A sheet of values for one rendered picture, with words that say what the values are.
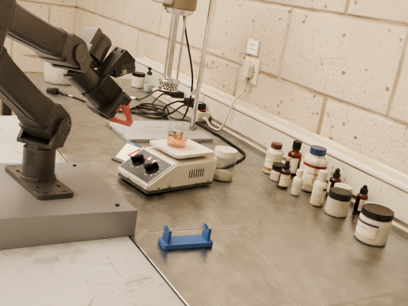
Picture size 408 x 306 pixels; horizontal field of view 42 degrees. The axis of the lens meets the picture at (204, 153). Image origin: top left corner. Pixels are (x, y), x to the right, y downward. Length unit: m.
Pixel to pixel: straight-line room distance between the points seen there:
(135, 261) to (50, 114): 0.32
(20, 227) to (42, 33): 0.34
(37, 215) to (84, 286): 0.16
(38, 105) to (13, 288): 0.34
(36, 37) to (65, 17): 2.66
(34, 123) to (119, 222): 0.24
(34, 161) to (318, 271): 0.57
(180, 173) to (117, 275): 0.41
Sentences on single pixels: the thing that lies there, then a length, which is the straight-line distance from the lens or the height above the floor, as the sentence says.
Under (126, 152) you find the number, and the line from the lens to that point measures 1.40.
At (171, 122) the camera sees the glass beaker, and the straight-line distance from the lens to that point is 1.24.
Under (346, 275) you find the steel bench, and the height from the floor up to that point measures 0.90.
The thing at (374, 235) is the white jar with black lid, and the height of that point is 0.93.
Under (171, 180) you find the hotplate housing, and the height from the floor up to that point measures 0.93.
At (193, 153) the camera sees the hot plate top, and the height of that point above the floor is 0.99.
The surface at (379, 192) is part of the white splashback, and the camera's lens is 1.35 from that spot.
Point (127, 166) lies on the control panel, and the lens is 1.25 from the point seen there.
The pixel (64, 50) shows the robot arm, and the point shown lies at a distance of 1.04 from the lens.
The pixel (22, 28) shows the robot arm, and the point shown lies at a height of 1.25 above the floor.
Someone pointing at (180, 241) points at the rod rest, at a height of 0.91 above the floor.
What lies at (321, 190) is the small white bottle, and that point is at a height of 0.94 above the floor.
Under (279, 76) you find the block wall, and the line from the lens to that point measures 1.71.
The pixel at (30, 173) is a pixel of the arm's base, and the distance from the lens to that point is 1.06.
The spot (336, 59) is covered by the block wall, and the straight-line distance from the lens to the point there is 1.52.
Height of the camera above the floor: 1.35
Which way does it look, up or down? 17 degrees down
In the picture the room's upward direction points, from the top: 9 degrees clockwise
